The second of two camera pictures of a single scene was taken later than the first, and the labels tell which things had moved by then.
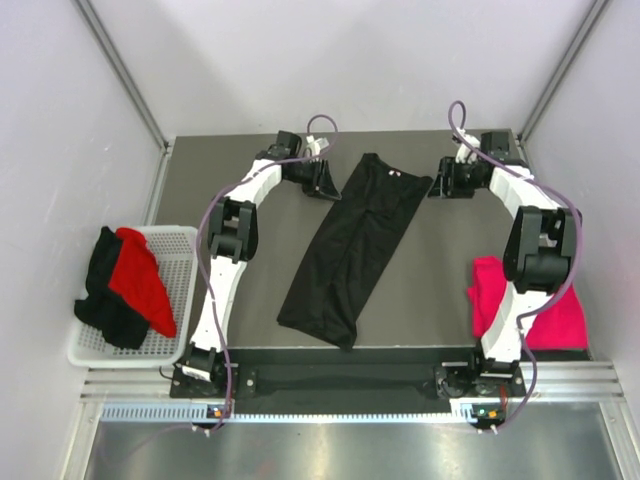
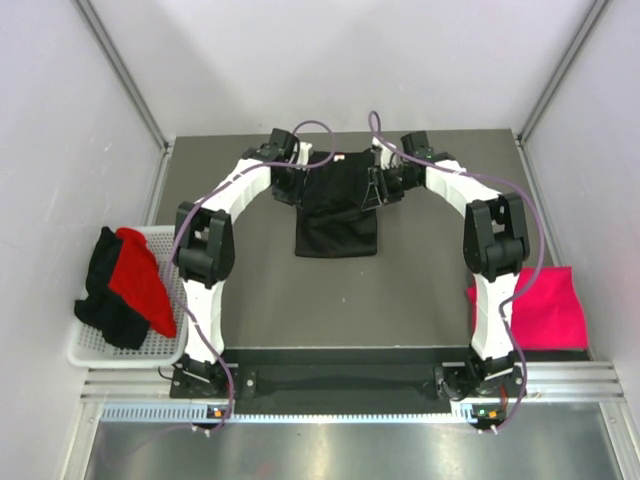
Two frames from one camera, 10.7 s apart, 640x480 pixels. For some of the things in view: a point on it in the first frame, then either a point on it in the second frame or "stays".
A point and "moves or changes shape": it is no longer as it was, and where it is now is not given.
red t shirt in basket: x=136 y=276 stays
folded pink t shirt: x=560 y=326 stays
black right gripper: x=448 y=170 to x=380 y=192
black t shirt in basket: x=121 y=323 stays
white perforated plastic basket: x=174 y=249 stays
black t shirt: x=331 y=291 moves or changes shape
